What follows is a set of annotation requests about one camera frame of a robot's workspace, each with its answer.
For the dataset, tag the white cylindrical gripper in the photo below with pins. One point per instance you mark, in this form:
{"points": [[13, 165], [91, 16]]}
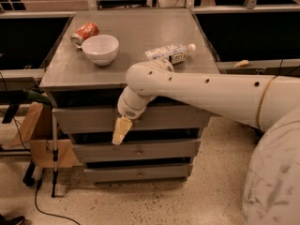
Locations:
{"points": [[127, 111]]}

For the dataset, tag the grey top drawer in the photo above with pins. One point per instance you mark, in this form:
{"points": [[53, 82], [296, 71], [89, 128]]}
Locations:
{"points": [[102, 118]]}

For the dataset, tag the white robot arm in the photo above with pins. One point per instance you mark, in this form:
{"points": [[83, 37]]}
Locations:
{"points": [[267, 102]]}

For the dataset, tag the grey bottom drawer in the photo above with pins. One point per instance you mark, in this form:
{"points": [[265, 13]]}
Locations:
{"points": [[139, 173]]}

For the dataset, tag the grey drawer cabinet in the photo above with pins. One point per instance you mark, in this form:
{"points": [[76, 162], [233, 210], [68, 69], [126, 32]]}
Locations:
{"points": [[72, 80]]}

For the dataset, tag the brown cardboard box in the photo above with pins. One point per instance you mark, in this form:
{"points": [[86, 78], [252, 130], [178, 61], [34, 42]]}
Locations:
{"points": [[36, 132]]}

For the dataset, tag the white ceramic bowl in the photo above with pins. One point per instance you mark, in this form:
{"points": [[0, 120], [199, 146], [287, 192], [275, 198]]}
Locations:
{"points": [[101, 49]]}

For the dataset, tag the clear plastic water bottle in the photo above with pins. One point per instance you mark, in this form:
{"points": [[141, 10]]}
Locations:
{"points": [[174, 53]]}

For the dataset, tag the red soda can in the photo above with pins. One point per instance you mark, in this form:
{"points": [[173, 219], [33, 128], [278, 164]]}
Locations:
{"points": [[88, 30]]}

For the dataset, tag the small yellow foam piece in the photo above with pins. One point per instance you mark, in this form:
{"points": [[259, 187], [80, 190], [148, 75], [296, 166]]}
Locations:
{"points": [[241, 64]]}

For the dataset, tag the black shoe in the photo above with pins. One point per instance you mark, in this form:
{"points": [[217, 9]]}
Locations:
{"points": [[12, 221]]}

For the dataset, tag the green handled grabber stick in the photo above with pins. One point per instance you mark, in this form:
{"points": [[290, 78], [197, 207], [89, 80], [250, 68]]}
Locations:
{"points": [[37, 97]]}

